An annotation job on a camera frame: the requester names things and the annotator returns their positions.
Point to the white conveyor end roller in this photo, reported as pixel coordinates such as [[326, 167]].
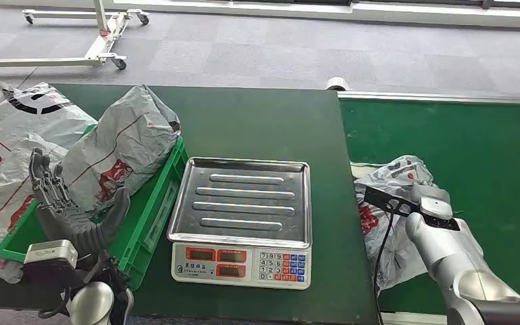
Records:
[[337, 84]]

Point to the grey plastic mailer package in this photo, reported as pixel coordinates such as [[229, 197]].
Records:
[[401, 262], [125, 143], [4, 202]]

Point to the white wheeled stand frame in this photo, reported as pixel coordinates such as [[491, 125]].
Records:
[[103, 40]]

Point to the electronic scale with steel tray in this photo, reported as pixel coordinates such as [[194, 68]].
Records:
[[242, 211]]

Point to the green plastic crate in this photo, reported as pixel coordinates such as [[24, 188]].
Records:
[[148, 215]]

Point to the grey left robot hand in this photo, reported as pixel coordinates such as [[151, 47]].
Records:
[[67, 224]]

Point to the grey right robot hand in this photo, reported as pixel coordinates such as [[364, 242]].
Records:
[[435, 204]]

